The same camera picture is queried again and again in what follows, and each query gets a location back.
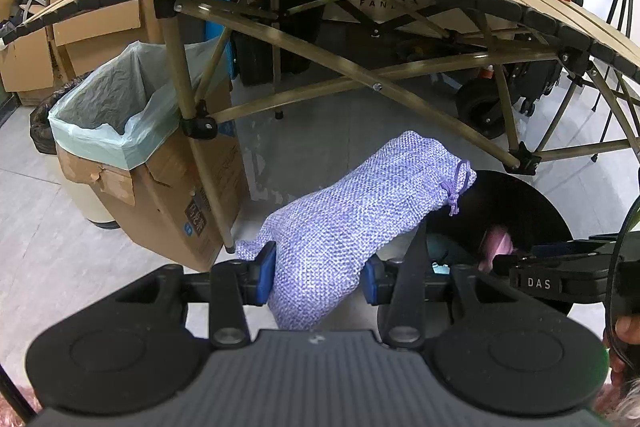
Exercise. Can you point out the person's pink fleece garment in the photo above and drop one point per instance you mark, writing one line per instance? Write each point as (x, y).
(22, 399)

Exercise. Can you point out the black suitcase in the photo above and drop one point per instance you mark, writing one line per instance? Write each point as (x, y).
(540, 79)

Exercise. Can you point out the folding wagon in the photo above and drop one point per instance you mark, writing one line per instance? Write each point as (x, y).
(390, 14)

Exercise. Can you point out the purple knit pouch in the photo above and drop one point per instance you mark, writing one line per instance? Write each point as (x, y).
(350, 217)

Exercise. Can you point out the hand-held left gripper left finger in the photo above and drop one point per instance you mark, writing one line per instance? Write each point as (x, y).
(265, 274)

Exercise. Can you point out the black case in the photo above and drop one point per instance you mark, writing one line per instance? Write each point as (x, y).
(260, 57)

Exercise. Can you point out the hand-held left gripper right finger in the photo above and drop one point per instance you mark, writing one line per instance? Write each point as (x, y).
(372, 279)

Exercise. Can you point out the pale green plastic bag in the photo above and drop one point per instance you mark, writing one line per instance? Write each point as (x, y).
(115, 92)

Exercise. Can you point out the black garbage bag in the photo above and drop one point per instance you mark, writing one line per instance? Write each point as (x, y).
(42, 127)

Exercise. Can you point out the cream round bin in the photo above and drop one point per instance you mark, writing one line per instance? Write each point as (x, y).
(85, 202)

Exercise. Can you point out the black round waste bin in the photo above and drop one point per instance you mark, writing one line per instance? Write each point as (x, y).
(520, 207)

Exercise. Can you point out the light blue board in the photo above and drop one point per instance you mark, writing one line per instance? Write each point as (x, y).
(227, 57)

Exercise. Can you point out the open brown cardboard box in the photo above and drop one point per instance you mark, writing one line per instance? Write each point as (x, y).
(100, 27)
(25, 67)

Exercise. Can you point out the pink satin cloth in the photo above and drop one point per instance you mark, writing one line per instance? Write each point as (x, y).
(497, 247)

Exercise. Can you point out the printed cardboard box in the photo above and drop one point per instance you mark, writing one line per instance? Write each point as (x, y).
(165, 207)

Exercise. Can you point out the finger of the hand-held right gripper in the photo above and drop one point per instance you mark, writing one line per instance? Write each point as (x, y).
(550, 254)

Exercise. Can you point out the person's right hand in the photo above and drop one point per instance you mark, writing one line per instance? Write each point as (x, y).
(627, 329)

